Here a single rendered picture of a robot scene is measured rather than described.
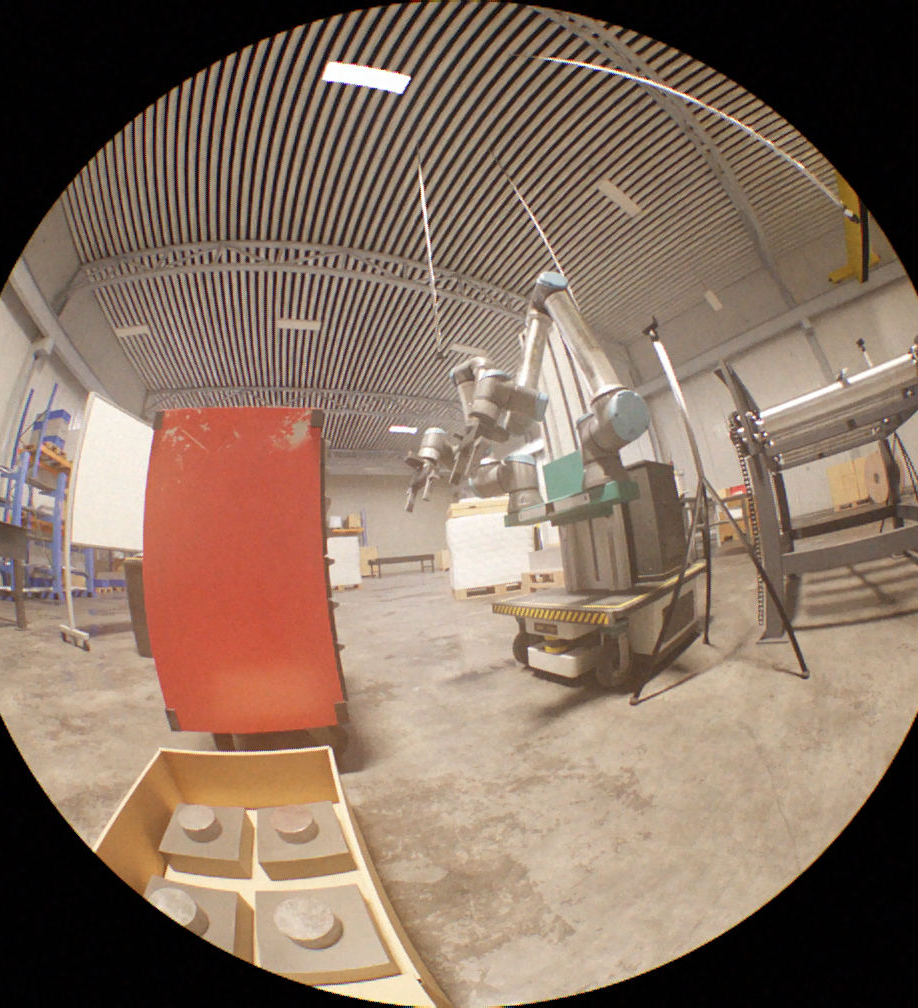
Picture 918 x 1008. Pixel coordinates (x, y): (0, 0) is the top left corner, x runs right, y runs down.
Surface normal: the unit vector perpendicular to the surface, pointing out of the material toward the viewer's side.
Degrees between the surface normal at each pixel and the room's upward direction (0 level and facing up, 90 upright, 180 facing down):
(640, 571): 90
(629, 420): 95
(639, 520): 90
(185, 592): 90
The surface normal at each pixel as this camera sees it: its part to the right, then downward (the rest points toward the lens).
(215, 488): 0.46, -0.20
